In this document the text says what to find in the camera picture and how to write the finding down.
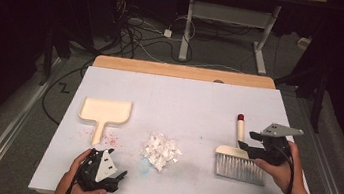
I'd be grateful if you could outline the wooden table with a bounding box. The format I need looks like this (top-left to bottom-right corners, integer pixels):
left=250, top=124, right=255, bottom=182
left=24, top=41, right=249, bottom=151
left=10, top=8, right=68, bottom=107
left=91, top=53, right=278, bottom=91

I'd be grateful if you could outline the small white box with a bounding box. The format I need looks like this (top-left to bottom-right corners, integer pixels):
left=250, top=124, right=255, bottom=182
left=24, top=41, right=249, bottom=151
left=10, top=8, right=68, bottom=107
left=296, top=36, right=313, bottom=51

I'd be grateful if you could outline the long black floor cable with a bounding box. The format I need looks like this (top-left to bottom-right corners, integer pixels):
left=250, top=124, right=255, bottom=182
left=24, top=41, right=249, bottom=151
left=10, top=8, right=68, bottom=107
left=39, top=55, right=95, bottom=130

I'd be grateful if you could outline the cream hand brush red tip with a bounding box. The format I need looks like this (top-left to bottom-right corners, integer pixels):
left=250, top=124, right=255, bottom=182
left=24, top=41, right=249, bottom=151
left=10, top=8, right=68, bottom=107
left=211, top=110, right=276, bottom=188

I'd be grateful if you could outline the person's right hand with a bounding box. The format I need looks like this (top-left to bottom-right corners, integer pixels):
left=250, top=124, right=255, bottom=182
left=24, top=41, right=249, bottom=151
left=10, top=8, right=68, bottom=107
left=250, top=136, right=309, bottom=194

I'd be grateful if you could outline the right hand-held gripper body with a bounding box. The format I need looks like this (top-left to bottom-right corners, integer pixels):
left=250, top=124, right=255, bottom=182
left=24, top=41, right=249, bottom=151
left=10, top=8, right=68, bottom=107
left=250, top=121, right=305, bottom=169

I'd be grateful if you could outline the tangle of floor cables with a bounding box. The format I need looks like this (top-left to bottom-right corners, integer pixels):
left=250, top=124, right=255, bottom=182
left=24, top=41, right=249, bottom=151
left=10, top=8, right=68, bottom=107
left=106, top=0, right=200, bottom=67

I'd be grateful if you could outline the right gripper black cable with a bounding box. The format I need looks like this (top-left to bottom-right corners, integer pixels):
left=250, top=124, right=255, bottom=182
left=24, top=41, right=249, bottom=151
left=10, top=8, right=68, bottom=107
left=267, top=144, right=299, bottom=194

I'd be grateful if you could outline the white table mat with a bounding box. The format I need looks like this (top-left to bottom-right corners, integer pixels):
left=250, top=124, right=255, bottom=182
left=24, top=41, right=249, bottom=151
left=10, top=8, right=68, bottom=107
left=27, top=58, right=325, bottom=194

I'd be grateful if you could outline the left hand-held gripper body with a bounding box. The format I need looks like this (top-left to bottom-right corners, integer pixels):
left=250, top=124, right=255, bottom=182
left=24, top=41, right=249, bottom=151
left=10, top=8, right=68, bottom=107
left=75, top=145, right=124, bottom=194

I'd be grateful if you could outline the black metal stand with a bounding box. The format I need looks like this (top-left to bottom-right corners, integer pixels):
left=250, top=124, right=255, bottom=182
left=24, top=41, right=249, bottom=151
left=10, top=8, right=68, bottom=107
left=38, top=26, right=76, bottom=90
left=270, top=64, right=329, bottom=135

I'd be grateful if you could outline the white metal desk frame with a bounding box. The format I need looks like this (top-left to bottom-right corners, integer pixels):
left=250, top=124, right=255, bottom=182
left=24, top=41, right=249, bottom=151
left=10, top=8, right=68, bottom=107
left=164, top=0, right=329, bottom=83

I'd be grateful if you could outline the pile of white paper scraps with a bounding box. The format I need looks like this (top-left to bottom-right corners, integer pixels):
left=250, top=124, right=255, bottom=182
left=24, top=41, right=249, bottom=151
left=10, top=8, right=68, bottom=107
left=139, top=131, right=186, bottom=176

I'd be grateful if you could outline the cream plastic dustpan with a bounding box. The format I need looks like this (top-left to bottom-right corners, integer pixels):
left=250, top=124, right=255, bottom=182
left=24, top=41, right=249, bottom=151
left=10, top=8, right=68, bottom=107
left=73, top=94, right=134, bottom=151

